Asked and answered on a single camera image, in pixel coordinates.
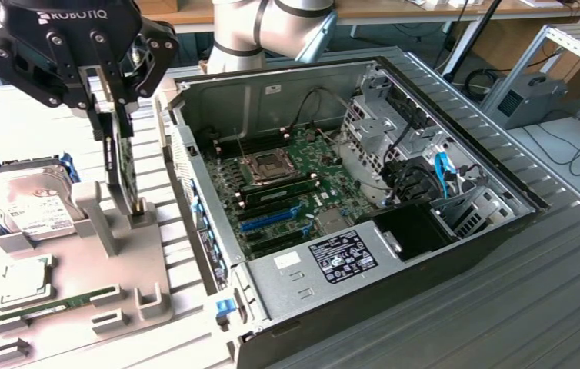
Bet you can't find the silver hard disk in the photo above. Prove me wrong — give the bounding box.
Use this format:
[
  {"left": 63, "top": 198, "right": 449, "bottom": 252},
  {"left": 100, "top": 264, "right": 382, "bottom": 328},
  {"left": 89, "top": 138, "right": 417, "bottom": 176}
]
[{"left": 0, "top": 165, "right": 77, "bottom": 242}]

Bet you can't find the black coiled cable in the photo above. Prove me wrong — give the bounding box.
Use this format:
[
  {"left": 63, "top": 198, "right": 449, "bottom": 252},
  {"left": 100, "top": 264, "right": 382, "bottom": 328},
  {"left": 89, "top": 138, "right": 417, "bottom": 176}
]
[{"left": 462, "top": 68, "right": 498, "bottom": 98}]

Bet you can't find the black expansion slot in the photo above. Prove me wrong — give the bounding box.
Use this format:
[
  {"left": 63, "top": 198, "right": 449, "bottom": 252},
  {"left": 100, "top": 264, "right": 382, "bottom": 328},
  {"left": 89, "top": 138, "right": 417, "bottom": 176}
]
[
  {"left": 236, "top": 198, "right": 303, "bottom": 218},
  {"left": 244, "top": 227, "right": 304, "bottom": 247},
  {"left": 248, "top": 237, "right": 312, "bottom": 258}
]

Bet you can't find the black looped wire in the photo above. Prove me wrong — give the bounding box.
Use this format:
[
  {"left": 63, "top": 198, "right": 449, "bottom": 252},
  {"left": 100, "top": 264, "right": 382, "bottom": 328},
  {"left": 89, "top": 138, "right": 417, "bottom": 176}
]
[{"left": 288, "top": 88, "right": 351, "bottom": 131}]

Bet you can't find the metal CPU socket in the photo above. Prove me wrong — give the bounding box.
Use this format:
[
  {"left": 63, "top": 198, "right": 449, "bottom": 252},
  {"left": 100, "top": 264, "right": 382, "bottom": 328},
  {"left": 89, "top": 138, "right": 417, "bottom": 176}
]
[{"left": 236, "top": 149, "right": 295, "bottom": 185}]

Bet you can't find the wooden desk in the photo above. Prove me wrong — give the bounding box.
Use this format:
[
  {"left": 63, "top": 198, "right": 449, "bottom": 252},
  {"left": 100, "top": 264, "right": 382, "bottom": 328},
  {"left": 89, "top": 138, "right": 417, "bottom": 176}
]
[
  {"left": 334, "top": 0, "right": 580, "bottom": 80},
  {"left": 0, "top": 0, "right": 216, "bottom": 88}
]

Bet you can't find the black power wire bundle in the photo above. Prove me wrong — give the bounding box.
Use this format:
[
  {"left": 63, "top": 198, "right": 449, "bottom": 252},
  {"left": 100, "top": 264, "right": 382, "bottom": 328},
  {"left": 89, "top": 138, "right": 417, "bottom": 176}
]
[{"left": 381, "top": 157, "right": 439, "bottom": 204}]

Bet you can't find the perforated metal disk bay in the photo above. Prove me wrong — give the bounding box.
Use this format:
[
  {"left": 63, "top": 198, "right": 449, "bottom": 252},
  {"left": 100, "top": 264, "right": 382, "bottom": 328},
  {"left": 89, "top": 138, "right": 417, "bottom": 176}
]
[{"left": 343, "top": 94, "right": 454, "bottom": 201}]

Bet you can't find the graphics card with metal bracket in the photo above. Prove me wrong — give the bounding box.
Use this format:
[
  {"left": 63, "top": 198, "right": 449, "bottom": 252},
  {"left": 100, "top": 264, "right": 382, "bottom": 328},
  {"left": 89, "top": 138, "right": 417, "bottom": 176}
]
[{"left": 79, "top": 65, "right": 143, "bottom": 217}]

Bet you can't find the grey power supply unit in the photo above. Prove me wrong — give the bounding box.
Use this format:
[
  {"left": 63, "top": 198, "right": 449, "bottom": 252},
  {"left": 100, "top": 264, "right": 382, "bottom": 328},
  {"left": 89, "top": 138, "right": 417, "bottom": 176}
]
[{"left": 244, "top": 220, "right": 405, "bottom": 323}]

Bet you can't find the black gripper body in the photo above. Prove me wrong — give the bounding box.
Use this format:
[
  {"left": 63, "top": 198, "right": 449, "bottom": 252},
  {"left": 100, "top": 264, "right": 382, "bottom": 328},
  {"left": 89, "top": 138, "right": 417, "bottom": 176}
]
[{"left": 0, "top": 0, "right": 145, "bottom": 40}]

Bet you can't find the silver CPU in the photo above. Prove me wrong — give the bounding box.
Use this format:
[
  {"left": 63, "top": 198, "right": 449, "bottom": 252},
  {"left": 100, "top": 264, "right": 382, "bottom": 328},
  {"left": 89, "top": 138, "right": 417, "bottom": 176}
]
[{"left": 0, "top": 261, "right": 49, "bottom": 304}]

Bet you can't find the silver chipset heatsink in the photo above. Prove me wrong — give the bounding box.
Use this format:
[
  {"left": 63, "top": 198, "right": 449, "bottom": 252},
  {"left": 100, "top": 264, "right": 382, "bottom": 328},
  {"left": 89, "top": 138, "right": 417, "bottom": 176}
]
[{"left": 316, "top": 212, "right": 355, "bottom": 236}]

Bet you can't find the grey equipment box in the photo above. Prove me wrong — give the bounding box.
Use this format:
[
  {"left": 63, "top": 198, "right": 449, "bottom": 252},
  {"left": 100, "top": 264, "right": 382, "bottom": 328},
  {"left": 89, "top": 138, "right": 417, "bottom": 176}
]
[{"left": 493, "top": 72, "right": 570, "bottom": 131}]

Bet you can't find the black stand pole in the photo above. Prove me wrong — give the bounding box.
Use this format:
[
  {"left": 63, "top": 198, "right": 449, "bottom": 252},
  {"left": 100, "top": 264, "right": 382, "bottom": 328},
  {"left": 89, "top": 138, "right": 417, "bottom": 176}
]
[{"left": 442, "top": 0, "right": 504, "bottom": 84}]

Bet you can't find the blue SATA wire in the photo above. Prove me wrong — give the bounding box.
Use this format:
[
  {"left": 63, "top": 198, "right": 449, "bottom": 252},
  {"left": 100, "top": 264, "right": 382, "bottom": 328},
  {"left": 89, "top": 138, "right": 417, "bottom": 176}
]
[{"left": 435, "top": 151, "right": 458, "bottom": 201}]

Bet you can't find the grey flat wire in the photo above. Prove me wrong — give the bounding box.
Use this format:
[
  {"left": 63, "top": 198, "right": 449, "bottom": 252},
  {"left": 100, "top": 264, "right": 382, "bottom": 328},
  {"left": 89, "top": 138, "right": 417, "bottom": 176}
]
[{"left": 431, "top": 184, "right": 490, "bottom": 216}]

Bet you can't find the green RAM stick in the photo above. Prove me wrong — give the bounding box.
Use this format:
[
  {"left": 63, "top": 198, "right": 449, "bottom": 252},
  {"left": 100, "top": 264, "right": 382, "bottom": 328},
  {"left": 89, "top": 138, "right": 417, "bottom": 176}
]
[{"left": 0, "top": 286, "right": 116, "bottom": 324}]

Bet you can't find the black floor cable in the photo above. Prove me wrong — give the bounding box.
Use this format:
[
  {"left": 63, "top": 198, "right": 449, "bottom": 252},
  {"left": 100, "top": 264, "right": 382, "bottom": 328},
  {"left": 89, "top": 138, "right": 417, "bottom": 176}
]
[{"left": 517, "top": 122, "right": 580, "bottom": 195}]

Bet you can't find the green motherboard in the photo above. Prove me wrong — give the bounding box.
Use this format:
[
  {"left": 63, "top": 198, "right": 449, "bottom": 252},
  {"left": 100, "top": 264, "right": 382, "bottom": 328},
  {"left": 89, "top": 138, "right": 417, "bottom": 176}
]
[{"left": 202, "top": 128, "right": 373, "bottom": 262}]

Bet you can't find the grey parts rack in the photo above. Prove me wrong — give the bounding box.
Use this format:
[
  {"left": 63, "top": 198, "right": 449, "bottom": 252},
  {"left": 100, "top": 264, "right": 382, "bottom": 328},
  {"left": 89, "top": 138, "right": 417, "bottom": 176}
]
[{"left": 0, "top": 181, "right": 175, "bottom": 366}]

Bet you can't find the blue expansion slot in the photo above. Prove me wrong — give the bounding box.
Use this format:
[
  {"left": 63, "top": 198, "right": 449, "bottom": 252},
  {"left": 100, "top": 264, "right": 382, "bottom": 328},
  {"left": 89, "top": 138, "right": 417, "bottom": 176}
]
[{"left": 239, "top": 209, "right": 296, "bottom": 232}]

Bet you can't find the black open PC case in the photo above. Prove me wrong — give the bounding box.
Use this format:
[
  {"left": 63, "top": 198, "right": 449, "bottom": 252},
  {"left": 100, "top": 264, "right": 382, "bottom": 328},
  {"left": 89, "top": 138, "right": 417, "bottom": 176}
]
[{"left": 148, "top": 55, "right": 550, "bottom": 369}]

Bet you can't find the dark RAM stick with label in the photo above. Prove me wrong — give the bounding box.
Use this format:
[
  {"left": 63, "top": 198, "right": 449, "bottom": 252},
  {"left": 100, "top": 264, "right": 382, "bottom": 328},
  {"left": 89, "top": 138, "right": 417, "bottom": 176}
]
[{"left": 242, "top": 180, "right": 319, "bottom": 204}]

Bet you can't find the hard disk drive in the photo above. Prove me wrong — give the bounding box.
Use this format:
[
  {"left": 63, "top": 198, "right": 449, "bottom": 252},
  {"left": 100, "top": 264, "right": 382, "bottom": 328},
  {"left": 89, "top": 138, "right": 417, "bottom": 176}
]
[{"left": 0, "top": 151, "right": 83, "bottom": 235}]

